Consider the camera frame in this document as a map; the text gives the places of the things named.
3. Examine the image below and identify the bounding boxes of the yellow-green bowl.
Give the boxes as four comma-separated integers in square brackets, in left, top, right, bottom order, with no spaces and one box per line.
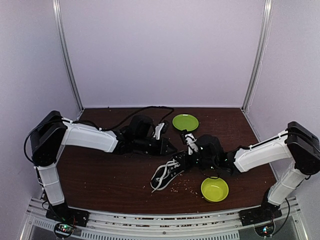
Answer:
[200,178,229,203]

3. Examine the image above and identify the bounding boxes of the front aluminium rail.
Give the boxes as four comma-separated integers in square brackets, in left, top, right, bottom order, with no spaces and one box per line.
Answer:
[18,197,311,240]

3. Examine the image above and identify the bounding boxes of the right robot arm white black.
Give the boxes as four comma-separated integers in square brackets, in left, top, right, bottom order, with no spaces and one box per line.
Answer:
[173,121,320,221]

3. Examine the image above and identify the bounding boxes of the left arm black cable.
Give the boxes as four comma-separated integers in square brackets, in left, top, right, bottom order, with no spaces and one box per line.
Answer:
[23,105,176,166]

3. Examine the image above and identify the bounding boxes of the black white canvas sneaker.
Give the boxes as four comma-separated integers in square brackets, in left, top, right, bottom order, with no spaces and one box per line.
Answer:
[149,156,187,192]

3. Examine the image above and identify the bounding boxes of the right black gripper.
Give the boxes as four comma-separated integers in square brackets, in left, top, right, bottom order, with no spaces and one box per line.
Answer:
[173,149,217,172]

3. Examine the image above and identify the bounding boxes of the right aluminium frame post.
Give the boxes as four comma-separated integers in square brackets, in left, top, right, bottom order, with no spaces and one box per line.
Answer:
[241,0,274,112]

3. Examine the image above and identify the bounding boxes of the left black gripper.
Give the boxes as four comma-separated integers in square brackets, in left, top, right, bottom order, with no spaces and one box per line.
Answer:
[134,136,178,157]

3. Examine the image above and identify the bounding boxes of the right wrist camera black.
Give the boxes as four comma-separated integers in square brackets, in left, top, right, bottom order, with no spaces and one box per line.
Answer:
[180,131,224,160]

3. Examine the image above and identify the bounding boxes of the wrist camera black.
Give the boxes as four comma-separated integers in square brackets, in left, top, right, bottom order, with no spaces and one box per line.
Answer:
[180,131,224,160]
[125,114,169,140]

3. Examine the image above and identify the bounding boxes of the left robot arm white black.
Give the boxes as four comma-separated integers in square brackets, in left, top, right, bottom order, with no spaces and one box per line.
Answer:
[23,110,177,222]

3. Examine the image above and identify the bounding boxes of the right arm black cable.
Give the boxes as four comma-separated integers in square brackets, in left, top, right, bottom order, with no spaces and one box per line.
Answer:
[271,124,320,226]

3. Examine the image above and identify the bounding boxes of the aluminium frame post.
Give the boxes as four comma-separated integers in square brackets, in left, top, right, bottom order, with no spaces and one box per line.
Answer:
[52,0,84,112]
[241,0,274,112]

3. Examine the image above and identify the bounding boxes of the left aluminium frame post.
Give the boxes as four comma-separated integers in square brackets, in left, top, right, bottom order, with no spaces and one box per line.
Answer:
[52,0,84,112]

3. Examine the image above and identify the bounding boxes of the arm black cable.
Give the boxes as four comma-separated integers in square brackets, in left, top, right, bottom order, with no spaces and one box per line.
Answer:
[271,124,320,226]
[23,105,176,166]

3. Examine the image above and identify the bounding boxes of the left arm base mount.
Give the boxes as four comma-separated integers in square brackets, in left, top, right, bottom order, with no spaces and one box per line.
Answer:
[45,206,90,227]

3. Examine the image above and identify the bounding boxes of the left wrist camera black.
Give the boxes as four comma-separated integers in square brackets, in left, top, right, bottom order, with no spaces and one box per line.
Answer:
[125,114,169,140]

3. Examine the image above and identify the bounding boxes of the green plate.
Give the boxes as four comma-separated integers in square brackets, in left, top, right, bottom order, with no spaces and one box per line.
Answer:
[172,114,199,132]

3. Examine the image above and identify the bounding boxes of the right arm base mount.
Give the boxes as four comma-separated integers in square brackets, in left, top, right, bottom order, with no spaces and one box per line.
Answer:
[238,206,282,226]

